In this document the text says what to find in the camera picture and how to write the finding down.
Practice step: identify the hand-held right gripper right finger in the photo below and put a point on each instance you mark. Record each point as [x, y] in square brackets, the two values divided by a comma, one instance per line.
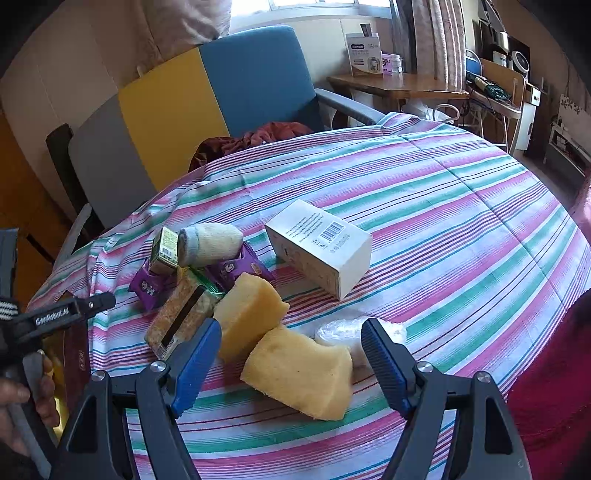
[383, 364]

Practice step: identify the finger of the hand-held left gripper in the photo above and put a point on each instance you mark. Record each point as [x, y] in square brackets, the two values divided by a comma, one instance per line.
[97, 303]

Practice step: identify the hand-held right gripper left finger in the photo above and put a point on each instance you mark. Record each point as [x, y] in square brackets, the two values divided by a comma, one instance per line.
[198, 364]

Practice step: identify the purple snack packet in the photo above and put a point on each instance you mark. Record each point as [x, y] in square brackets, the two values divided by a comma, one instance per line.
[240, 268]
[150, 288]

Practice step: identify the golden tin box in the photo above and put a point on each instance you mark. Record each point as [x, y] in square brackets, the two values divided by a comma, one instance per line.
[74, 355]

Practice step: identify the yellow sponge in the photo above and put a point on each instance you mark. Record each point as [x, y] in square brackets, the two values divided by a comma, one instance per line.
[300, 374]
[251, 318]

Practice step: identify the white cardboard box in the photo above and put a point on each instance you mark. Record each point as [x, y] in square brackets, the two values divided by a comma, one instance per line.
[318, 254]

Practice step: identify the person's left hand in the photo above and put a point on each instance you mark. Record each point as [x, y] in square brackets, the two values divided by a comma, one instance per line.
[18, 397]

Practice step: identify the small green box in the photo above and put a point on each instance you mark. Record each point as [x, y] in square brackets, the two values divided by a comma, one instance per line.
[164, 251]

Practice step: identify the rolled white cloth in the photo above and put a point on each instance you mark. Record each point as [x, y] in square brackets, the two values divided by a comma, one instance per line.
[210, 244]

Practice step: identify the striped cloth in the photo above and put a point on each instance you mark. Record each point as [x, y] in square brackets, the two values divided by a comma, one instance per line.
[438, 194]

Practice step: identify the grey yellow blue chair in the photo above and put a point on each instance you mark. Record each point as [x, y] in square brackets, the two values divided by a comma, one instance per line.
[184, 106]

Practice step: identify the dark red cloth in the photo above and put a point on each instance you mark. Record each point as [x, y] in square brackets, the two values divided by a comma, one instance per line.
[258, 138]

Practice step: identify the white metal chair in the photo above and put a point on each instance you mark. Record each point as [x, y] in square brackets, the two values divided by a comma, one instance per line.
[496, 113]

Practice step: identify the wooden side table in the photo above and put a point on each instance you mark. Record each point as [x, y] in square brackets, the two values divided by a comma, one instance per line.
[397, 86]

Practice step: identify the white low cabinet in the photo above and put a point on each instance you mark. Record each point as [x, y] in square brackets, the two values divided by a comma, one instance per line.
[568, 147]

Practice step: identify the small jar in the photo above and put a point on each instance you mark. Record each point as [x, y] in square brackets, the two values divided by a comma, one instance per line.
[395, 63]

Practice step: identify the white product box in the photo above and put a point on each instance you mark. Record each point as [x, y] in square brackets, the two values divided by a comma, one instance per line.
[362, 53]

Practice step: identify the patterned curtain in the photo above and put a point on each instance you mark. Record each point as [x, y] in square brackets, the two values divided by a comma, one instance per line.
[438, 41]

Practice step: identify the white round fan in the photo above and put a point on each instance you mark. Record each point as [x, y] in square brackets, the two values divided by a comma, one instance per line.
[519, 61]

